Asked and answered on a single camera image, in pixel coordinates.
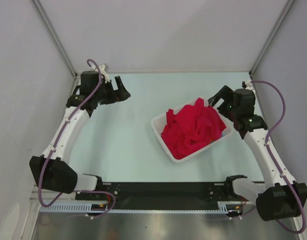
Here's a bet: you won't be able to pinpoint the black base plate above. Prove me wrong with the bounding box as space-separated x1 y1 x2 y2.
75 182 246 211

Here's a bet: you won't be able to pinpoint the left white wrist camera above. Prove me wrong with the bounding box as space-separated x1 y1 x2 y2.
95 63 111 83

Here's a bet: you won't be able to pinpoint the slotted cable duct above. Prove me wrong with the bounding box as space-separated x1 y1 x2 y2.
40 202 229 214

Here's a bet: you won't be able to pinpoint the red t shirt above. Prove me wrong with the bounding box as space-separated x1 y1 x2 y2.
161 98 226 160

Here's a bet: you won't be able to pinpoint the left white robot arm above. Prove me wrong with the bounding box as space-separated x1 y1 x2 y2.
29 70 131 200

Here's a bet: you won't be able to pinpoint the right aluminium frame post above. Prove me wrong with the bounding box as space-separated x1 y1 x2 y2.
249 0 297 78

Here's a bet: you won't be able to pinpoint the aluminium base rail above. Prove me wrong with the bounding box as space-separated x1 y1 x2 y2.
29 184 76 204

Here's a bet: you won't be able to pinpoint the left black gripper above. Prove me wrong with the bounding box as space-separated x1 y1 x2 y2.
93 76 130 105

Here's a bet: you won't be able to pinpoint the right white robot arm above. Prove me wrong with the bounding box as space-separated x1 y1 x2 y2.
208 85 307 221

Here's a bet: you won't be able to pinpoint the aluminium frame post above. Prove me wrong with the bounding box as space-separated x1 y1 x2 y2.
30 0 77 79
249 0 297 78

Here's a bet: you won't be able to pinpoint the teal t shirt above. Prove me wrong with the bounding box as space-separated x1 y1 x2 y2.
212 133 223 142

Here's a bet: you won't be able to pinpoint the left aluminium frame post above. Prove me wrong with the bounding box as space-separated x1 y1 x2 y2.
30 0 77 79

